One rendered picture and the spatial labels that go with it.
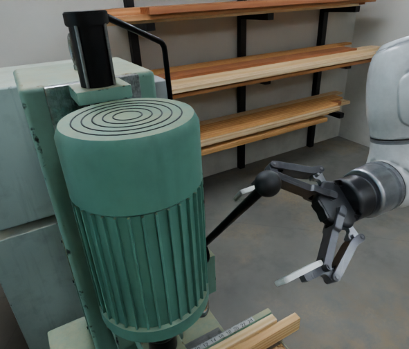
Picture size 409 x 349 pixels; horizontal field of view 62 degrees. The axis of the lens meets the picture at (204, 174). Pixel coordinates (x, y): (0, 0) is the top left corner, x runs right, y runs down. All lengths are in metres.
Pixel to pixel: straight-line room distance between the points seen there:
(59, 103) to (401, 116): 0.55
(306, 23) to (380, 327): 2.78
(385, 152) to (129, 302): 0.48
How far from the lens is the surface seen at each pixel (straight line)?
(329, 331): 2.13
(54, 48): 2.72
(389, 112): 0.65
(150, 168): 0.36
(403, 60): 0.64
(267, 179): 0.43
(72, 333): 1.13
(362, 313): 2.26
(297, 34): 3.75
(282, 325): 0.89
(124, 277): 0.46
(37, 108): 0.60
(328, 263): 0.54
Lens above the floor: 1.63
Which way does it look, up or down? 28 degrees down
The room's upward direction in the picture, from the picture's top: 3 degrees counter-clockwise
